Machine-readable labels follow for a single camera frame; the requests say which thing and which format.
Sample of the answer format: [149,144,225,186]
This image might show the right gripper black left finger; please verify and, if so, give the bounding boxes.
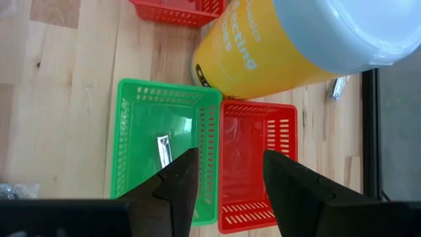
[116,147,201,237]

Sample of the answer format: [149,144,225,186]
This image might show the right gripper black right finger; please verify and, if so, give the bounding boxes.
[262,149,335,237]

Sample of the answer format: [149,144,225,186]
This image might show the silver metal nail clipper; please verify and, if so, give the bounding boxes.
[157,134,174,169]
[328,76,348,101]

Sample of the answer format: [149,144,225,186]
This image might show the red plastic mesh basket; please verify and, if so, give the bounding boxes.
[128,0,227,28]
[217,99,299,234]

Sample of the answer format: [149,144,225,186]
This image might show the green plastic mesh basket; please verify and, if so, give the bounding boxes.
[110,78,224,227]

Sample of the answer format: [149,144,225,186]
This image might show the yellow disinfecting wipes canister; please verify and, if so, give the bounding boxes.
[191,0,421,99]

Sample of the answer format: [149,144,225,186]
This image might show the bagged black hair ties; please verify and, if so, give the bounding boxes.
[0,182,40,200]

